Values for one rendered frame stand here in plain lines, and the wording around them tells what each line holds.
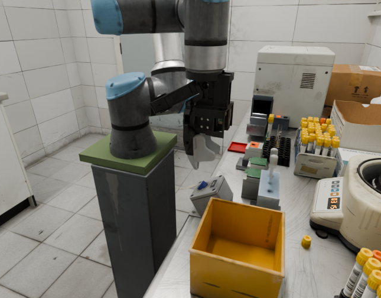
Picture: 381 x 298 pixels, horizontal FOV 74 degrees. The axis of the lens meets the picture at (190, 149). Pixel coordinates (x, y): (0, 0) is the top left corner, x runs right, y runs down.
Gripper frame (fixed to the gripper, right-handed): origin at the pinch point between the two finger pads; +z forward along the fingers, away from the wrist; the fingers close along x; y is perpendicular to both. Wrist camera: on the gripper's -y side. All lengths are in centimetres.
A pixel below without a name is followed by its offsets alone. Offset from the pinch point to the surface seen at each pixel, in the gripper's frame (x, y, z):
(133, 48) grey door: 184, -135, -4
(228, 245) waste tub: -9.7, 11.1, 10.9
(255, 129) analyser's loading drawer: 44.0, 7.7, 7.4
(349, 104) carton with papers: 56, 38, -2
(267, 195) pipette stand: -3.5, 16.5, 1.7
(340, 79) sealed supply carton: 99, 39, -3
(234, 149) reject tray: 33.3, 2.7, 11.6
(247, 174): 7.9, 11.1, 5.1
